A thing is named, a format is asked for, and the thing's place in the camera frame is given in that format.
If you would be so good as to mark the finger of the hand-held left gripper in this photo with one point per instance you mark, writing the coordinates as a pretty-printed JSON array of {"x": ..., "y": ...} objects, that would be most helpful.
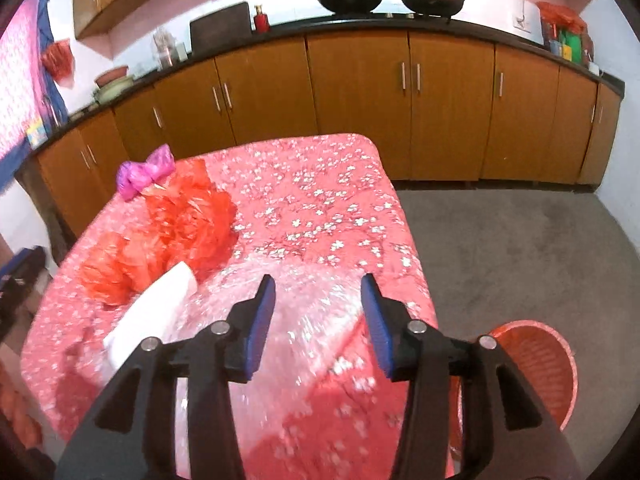
[{"x": 20, "y": 272}]

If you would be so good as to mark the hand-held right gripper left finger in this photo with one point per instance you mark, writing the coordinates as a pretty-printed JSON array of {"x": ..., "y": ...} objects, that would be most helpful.
[{"x": 260, "y": 325}]

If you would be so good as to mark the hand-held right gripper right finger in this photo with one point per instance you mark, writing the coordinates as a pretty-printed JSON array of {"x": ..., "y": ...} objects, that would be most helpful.
[{"x": 375, "y": 325}]

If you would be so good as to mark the large clear bubble wrap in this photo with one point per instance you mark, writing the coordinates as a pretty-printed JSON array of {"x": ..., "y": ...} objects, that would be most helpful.
[{"x": 310, "y": 320}]

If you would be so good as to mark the orange-red plastic bag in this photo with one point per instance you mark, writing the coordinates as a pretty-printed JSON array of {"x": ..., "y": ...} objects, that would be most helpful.
[
  {"x": 112, "y": 270},
  {"x": 190, "y": 220}
]

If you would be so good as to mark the white plastic bag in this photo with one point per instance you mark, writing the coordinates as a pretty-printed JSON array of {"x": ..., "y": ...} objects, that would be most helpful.
[{"x": 150, "y": 315}]

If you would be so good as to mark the pink plastic bag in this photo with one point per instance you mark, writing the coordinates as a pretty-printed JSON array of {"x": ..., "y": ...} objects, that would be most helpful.
[{"x": 145, "y": 172}]

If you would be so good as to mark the red lined wastebasket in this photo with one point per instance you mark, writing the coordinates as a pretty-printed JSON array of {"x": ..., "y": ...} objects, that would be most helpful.
[{"x": 540, "y": 365}]

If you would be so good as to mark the red floral tablecloth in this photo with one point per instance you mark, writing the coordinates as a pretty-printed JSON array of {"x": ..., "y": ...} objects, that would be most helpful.
[{"x": 325, "y": 210}]

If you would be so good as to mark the yellow detergent bottle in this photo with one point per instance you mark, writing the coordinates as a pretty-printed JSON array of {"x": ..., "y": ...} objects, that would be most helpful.
[{"x": 36, "y": 132}]

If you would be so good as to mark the pale green basin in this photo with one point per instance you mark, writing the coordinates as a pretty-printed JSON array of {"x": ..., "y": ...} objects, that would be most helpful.
[{"x": 112, "y": 92}]

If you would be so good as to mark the pink curtain blue edge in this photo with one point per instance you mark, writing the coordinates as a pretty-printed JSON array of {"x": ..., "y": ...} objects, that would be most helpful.
[{"x": 20, "y": 70}]

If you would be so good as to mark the red hanging bag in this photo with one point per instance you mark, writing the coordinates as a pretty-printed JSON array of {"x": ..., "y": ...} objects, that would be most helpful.
[{"x": 57, "y": 60}]

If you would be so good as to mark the red-brown basin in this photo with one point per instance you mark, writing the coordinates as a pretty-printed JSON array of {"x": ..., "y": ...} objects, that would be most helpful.
[{"x": 112, "y": 76}]

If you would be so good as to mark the lower wooden cabinets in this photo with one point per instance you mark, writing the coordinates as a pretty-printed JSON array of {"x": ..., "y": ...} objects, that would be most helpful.
[{"x": 360, "y": 105}]

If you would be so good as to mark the black countertop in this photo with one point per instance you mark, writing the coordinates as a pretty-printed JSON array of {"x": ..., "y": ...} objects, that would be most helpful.
[{"x": 300, "y": 27}]

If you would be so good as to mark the dark cutting board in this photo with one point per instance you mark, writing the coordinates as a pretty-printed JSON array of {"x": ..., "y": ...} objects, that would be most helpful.
[{"x": 220, "y": 27}]

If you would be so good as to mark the red bottle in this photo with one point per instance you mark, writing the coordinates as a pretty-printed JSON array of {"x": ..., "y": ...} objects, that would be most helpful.
[{"x": 261, "y": 21}]

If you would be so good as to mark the black gas stove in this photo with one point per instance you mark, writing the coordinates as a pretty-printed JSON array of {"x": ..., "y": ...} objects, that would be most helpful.
[{"x": 390, "y": 15}]

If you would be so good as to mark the white mug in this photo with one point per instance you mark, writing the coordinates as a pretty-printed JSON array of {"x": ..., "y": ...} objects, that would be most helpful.
[{"x": 594, "y": 67}]

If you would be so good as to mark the green box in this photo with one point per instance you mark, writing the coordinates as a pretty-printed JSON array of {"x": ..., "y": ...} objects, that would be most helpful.
[{"x": 572, "y": 45}]

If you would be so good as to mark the red bag on packets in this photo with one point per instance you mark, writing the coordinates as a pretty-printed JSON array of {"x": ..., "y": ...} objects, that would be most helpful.
[{"x": 560, "y": 12}]

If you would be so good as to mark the white wall socket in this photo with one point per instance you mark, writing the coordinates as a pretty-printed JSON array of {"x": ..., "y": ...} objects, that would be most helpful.
[{"x": 522, "y": 23}]

